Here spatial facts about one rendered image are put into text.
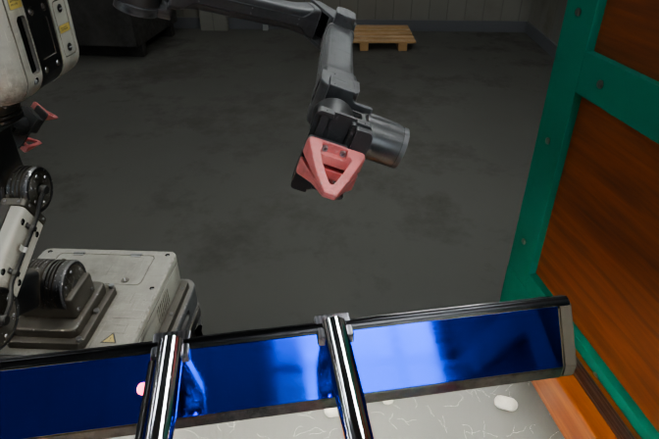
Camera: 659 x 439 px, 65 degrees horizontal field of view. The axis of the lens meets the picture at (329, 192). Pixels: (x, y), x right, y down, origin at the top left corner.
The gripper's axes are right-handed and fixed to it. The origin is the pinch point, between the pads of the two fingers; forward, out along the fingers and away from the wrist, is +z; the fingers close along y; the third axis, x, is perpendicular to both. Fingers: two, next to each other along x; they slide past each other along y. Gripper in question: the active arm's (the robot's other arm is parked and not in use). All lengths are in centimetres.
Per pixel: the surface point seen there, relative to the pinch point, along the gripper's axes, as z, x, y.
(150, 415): 20.4, 9.9, 12.0
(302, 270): -133, -26, 117
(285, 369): 12.8, -0.3, 12.2
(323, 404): 13.9, -4.7, 14.1
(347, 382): 17.1, -4.3, 6.8
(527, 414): -8, -45, 33
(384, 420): -6.7, -23.5, 40.4
